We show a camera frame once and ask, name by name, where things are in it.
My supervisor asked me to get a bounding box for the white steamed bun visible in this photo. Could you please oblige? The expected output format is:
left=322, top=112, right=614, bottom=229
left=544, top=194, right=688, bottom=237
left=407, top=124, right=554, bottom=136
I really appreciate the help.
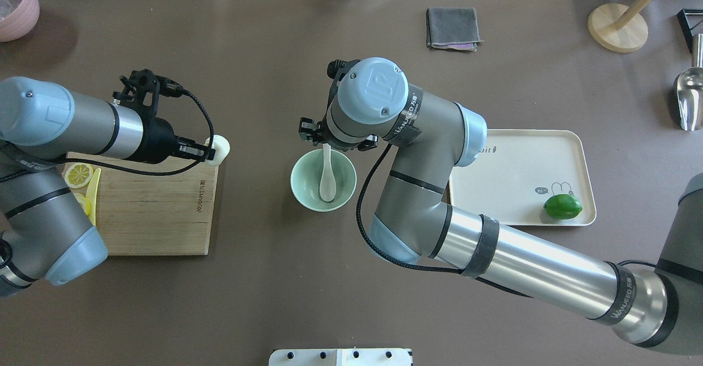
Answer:
left=204, top=135, right=231, bottom=167

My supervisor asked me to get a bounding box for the wooden mug tree stand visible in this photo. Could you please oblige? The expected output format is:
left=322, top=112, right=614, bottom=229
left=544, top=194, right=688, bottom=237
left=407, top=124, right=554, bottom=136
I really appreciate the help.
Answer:
left=587, top=0, right=652, bottom=53

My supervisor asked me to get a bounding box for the cream rectangular serving tray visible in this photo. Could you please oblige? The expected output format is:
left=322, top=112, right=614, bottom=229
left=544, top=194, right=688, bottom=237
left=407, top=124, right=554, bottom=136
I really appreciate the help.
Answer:
left=448, top=130, right=596, bottom=226

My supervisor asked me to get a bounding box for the mint green bowl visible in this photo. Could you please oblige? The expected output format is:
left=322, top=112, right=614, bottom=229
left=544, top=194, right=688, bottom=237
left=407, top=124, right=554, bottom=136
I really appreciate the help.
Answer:
left=289, top=149, right=357, bottom=212

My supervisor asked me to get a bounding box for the single lemon slice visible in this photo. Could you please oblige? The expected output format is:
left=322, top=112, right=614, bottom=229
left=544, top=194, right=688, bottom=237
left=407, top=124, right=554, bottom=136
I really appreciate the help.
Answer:
left=63, top=163, right=95, bottom=189

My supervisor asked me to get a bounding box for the pink ribbed bowl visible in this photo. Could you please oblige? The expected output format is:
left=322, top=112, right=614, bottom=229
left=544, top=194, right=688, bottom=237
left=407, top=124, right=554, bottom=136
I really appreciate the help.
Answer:
left=1, top=0, right=40, bottom=43

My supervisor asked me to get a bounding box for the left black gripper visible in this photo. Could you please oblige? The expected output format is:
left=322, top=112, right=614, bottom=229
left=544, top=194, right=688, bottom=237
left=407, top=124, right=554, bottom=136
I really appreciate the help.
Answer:
left=134, top=117, right=216, bottom=165

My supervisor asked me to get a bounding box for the yellow plastic knife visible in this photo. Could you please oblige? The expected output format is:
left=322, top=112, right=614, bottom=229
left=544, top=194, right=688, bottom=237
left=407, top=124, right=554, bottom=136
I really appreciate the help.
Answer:
left=85, top=167, right=102, bottom=226

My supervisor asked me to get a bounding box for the metal scoop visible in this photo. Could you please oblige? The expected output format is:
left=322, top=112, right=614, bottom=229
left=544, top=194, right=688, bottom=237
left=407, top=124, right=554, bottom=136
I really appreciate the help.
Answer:
left=675, top=34, right=702, bottom=131

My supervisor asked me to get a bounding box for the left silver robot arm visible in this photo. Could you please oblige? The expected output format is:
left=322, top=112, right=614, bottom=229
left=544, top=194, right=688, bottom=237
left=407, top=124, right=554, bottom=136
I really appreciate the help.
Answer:
left=1, top=69, right=230, bottom=298

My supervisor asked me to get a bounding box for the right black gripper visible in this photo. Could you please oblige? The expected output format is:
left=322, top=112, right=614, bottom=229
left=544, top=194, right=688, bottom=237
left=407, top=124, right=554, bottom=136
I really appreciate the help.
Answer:
left=298, top=117, right=378, bottom=152

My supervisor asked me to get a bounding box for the grey folded cloth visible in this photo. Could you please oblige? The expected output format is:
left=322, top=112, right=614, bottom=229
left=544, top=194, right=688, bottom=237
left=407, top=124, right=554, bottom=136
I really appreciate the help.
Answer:
left=425, top=7, right=483, bottom=52

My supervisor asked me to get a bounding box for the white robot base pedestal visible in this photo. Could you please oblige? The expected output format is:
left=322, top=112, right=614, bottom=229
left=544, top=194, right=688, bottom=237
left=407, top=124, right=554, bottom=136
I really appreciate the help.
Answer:
left=268, top=347, right=414, bottom=365

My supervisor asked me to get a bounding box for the bamboo cutting board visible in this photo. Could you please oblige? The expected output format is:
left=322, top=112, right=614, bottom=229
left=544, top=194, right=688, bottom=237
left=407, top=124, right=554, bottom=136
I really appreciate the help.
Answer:
left=69, top=153, right=219, bottom=256

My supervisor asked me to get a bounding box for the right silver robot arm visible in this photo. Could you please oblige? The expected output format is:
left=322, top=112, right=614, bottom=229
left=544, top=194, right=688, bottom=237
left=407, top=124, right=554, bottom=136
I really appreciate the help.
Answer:
left=299, top=57, right=702, bottom=356

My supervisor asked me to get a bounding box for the white ceramic spoon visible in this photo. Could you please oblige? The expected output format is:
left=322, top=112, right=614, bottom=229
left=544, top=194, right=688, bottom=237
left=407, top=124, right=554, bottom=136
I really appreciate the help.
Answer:
left=319, top=143, right=337, bottom=203

